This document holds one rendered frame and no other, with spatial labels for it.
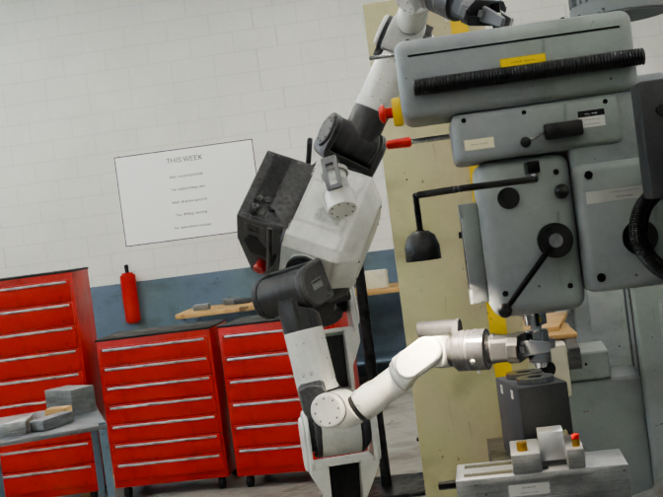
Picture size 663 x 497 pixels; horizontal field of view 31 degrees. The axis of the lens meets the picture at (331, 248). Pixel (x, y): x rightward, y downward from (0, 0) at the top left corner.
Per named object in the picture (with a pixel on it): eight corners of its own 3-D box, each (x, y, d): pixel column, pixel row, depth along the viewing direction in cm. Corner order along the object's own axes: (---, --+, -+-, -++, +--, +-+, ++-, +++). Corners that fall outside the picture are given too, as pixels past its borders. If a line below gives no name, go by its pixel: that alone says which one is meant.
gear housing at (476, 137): (456, 164, 236) (450, 114, 235) (453, 169, 260) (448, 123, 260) (626, 142, 233) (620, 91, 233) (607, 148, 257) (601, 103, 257)
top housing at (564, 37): (402, 120, 235) (392, 39, 235) (405, 129, 262) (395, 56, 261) (641, 88, 231) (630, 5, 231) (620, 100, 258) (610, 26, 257)
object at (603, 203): (588, 294, 234) (571, 164, 234) (572, 286, 259) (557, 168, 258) (685, 282, 233) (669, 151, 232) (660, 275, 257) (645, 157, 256)
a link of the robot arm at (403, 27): (444, -1, 271) (432, 31, 290) (404, -19, 272) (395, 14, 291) (426, 38, 269) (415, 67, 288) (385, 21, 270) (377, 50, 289)
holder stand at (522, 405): (527, 467, 277) (516, 383, 276) (503, 450, 299) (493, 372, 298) (577, 460, 278) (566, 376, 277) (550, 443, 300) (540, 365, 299)
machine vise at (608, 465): (459, 514, 243) (453, 461, 243) (460, 496, 258) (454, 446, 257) (632, 497, 238) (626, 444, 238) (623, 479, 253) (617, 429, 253)
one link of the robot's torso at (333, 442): (306, 457, 315) (281, 284, 318) (370, 447, 317) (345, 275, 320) (312, 462, 300) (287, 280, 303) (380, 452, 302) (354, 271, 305)
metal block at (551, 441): (541, 461, 245) (537, 433, 245) (539, 455, 251) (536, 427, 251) (566, 459, 244) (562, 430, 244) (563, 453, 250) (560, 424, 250)
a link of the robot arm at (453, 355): (465, 370, 249) (413, 373, 253) (478, 371, 259) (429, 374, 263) (461, 317, 250) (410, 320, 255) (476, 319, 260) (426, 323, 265)
